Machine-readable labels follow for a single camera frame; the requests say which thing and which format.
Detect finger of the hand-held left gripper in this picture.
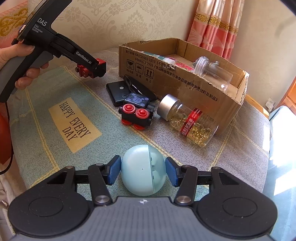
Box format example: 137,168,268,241
67,46,99,71

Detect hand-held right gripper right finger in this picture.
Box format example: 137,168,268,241
165,157,241,206

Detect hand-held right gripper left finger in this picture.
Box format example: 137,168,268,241
46,155,122,206

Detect light blue earbuds case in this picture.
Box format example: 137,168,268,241
121,144,166,196

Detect green white medical box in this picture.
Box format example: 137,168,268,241
143,51,173,62

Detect brown cardboard box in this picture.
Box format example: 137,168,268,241
118,38,250,136

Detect pink plastic card case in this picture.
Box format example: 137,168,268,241
170,58,195,71

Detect clear glass jar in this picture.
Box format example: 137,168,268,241
194,57,233,90

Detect person's left hand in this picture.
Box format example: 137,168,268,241
0,44,49,90

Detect pink orange gold patterned cloth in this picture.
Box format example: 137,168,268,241
0,0,31,164

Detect black flat case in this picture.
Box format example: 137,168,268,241
106,80,130,107

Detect capsule bottle silver cap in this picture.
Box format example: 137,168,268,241
157,94,219,148

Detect black toy car red wheels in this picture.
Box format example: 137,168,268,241
118,92,155,130

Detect black glasses case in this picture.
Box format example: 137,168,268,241
123,74,158,101

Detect pink curtain with gold band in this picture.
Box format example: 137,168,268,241
187,0,245,59

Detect wooden bed headboard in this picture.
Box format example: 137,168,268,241
280,77,296,112

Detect black cable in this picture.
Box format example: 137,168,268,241
0,101,15,176

